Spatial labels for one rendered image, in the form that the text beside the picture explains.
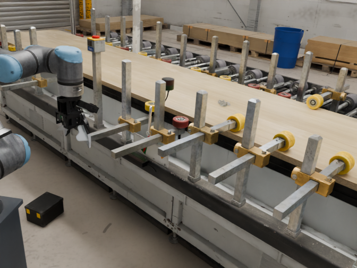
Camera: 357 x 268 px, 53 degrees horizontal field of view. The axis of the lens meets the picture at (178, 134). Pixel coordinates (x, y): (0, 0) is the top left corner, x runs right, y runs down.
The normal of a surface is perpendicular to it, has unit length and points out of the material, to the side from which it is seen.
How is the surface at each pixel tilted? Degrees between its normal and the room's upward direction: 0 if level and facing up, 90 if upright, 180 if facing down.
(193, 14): 90
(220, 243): 90
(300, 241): 0
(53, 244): 0
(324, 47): 90
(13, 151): 60
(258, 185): 90
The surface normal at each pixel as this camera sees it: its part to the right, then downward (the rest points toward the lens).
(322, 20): -0.62, 0.29
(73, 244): 0.07, -0.91
